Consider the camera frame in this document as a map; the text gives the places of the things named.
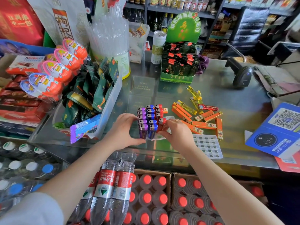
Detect black padded chair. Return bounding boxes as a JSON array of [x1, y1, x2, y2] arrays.
[[222, 6, 270, 59]]

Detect metal shop shelf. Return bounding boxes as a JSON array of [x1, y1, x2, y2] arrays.
[[123, 0, 300, 59]]

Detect white shirt sleeve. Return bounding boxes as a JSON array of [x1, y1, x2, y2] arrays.
[[0, 192, 64, 225]]

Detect person's right forearm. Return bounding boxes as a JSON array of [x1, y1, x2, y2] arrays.
[[182, 144, 284, 225]]

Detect black barcode scanner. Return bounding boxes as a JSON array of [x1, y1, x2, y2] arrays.
[[225, 57, 255, 88]]

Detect stack of red chocolate bars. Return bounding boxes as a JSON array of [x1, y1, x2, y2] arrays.
[[0, 75, 48, 125]]

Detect red translucent lighter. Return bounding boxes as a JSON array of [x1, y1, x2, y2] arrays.
[[198, 104, 219, 112]]

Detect white and green can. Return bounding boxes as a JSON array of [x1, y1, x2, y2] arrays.
[[151, 30, 166, 65]]

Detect purple and blue candy packet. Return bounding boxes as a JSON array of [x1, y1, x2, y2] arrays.
[[70, 114, 102, 144]]

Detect blue box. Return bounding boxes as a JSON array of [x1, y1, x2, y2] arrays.
[[0, 39, 56, 57]]

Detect rows of colourful lighters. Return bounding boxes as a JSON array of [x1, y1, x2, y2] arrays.
[[137, 104, 169, 140]]

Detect white bag with brown label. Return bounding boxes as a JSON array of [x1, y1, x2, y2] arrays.
[[25, 0, 90, 48]]

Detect red card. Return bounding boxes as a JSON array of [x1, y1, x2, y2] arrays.
[[274, 151, 300, 173]]

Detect person's left forearm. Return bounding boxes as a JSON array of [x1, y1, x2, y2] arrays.
[[39, 139, 119, 219]]

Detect person's right hand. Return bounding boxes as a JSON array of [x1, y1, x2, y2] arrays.
[[157, 119, 198, 154]]

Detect heap of green snack packets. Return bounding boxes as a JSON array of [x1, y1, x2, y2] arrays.
[[53, 57, 120, 129]]

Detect group of red capped bottles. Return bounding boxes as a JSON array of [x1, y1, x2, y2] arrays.
[[123, 173, 170, 225], [169, 177, 225, 225]]

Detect green cardboard display box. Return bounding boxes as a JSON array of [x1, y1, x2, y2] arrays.
[[160, 11, 202, 85]]

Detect white and red chocolate box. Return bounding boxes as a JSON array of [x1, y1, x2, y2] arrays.
[[6, 55, 46, 75]]

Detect bundle of clear straws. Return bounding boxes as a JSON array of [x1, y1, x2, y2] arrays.
[[85, 3, 130, 59]]

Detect person's left hand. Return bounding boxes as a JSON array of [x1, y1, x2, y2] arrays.
[[103, 113, 146, 151]]

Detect red plastic lighter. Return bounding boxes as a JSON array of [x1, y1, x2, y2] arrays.
[[157, 117, 167, 133]]

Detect row of chocolate egg packs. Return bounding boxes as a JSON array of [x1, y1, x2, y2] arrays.
[[20, 38, 88, 102]]

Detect pile of newspapers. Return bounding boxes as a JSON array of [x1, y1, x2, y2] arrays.
[[254, 64, 300, 98]]

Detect row of dark glass bottles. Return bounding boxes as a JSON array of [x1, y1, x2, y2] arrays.
[[123, 8, 174, 33]]

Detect clear plastic container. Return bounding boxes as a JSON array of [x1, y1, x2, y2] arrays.
[[128, 22, 150, 64]]

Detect purple cloth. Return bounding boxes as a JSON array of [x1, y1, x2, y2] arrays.
[[195, 55, 209, 75]]

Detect large red packet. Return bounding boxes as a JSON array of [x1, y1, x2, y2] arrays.
[[0, 0, 45, 46]]

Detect group of white and blue capped bottles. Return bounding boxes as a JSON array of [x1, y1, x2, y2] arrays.
[[0, 140, 62, 210]]

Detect clear lighter display tray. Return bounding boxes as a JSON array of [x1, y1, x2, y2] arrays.
[[150, 116, 223, 160]]

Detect red label water bottle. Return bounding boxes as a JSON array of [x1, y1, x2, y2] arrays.
[[90, 152, 121, 225], [68, 170, 102, 225], [109, 152, 137, 225]]

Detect white and yellow tub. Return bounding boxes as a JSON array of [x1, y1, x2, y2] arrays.
[[91, 50, 131, 80]]

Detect blue payment code stand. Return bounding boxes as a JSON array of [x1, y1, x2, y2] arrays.
[[245, 102, 300, 160]]

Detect clear plastic bin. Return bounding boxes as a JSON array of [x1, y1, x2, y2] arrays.
[[52, 57, 123, 141]]

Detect yellow translucent lighter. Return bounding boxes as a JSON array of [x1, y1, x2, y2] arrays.
[[176, 100, 198, 115], [190, 96, 204, 114], [186, 86, 202, 99]]

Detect rows of dark tea packets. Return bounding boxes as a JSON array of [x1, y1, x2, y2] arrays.
[[161, 42, 200, 77]]

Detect row of small clear bottles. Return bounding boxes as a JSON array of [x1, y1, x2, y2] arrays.
[[150, 0, 210, 11]]

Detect pile of orange lighters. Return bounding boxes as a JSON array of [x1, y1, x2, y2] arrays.
[[171, 102, 223, 140]]

